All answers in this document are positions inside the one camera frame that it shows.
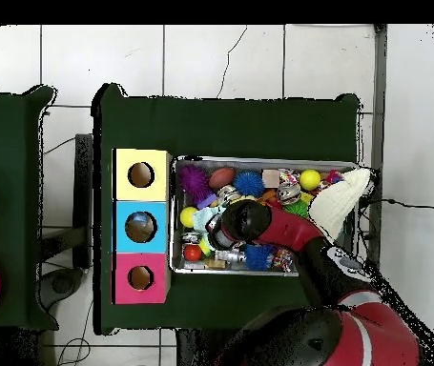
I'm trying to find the mint green cloth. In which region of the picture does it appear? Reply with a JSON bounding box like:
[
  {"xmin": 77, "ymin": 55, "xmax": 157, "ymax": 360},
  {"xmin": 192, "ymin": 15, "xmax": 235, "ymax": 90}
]
[{"xmin": 191, "ymin": 205, "xmax": 223, "ymax": 236}]

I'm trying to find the cream knitted cloth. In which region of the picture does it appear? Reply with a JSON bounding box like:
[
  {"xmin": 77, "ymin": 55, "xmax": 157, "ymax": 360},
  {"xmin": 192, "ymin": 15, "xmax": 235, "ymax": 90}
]
[{"xmin": 308, "ymin": 167, "xmax": 372, "ymax": 245}]

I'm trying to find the wooden box with three holes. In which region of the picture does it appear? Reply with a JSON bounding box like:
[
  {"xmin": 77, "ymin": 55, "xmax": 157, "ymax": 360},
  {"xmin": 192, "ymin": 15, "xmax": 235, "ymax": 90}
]
[{"xmin": 111, "ymin": 148, "xmax": 173, "ymax": 306}]

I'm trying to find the yellow ball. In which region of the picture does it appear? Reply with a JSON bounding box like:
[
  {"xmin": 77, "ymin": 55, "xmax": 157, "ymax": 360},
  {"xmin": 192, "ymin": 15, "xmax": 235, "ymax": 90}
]
[
  {"xmin": 179, "ymin": 205, "xmax": 199, "ymax": 229},
  {"xmin": 299, "ymin": 169, "xmax": 322, "ymax": 192}
]

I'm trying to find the red ball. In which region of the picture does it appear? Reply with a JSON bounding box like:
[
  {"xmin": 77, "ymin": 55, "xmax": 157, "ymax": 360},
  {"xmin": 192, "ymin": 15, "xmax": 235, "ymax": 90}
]
[{"xmin": 182, "ymin": 243, "xmax": 203, "ymax": 263}]

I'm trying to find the brown toy football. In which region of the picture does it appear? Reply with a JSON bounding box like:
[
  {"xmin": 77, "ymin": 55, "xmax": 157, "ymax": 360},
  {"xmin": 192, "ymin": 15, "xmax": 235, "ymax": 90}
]
[{"xmin": 207, "ymin": 167, "xmax": 238, "ymax": 192}]

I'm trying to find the purple spiky ball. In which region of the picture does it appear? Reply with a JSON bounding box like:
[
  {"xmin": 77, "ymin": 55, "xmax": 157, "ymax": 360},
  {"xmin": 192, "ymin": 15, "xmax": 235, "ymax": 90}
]
[{"xmin": 178, "ymin": 164, "xmax": 212, "ymax": 205}]

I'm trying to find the blue rubber koosh ball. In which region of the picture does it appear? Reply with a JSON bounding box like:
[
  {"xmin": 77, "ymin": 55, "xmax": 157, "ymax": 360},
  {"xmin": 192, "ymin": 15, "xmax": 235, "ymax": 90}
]
[
  {"xmin": 243, "ymin": 243, "xmax": 275, "ymax": 272},
  {"xmin": 233, "ymin": 171, "xmax": 265, "ymax": 198}
]

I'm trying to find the dented white soda can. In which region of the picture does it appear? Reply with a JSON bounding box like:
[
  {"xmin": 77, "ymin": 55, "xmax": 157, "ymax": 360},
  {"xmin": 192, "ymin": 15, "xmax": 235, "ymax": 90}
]
[{"xmin": 276, "ymin": 182, "xmax": 301, "ymax": 206}]

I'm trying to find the green rubber koosh ball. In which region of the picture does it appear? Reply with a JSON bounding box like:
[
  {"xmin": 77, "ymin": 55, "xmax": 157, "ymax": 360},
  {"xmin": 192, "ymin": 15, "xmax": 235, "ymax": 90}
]
[{"xmin": 282, "ymin": 199, "xmax": 311, "ymax": 219}]

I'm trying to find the dark green table cloth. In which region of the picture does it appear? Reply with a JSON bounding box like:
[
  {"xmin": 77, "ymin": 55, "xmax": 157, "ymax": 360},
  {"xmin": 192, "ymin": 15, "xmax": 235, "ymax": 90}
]
[
  {"xmin": 92, "ymin": 82, "xmax": 362, "ymax": 338},
  {"xmin": 0, "ymin": 84, "xmax": 58, "ymax": 331}
]

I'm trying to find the black stand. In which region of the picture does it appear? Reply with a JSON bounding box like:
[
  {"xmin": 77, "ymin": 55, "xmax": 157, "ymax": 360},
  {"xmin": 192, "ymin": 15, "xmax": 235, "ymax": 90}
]
[{"xmin": 72, "ymin": 132, "xmax": 94, "ymax": 270}]

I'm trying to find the dark grey rounded base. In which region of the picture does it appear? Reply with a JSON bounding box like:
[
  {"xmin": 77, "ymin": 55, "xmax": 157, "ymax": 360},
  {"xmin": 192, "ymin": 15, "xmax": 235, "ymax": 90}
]
[{"xmin": 39, "ymin": 266, "xmax": 88, "ymax": 312}]

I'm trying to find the grey metal bar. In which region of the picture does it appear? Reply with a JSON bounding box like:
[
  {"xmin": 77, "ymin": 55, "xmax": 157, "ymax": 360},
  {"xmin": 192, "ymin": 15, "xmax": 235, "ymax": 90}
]
[{"xmin": 366, "ymin": 24, "xmax": 389, "ymax": 266}]

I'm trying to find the wire mesh bin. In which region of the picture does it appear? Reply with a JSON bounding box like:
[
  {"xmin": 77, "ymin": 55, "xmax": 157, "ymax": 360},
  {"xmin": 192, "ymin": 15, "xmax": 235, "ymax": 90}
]
[{"xmin": 168, "ymin": 154, "xmax": 361, "ymax": 278}]

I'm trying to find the black cable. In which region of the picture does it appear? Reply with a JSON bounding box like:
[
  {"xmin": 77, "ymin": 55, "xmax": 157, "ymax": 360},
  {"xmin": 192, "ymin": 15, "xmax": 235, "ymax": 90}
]
[{"xmin": 361, "ymin": 196, "xmax": 434, "ymax": 210}]

